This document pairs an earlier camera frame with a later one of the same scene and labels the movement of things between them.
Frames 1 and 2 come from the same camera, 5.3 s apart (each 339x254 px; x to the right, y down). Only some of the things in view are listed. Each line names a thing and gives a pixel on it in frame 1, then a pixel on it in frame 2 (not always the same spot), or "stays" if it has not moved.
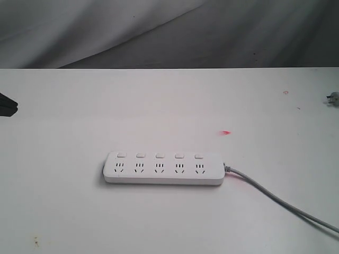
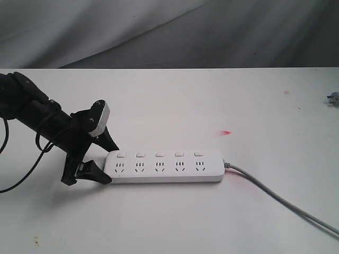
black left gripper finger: x=8 y=111 -> x=90 y=171
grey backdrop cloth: x=168 y=34 stays
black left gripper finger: x=6 y=102 -> x=105 y=141
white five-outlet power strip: x=161 y=168 stays
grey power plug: x=334 y=98 stays
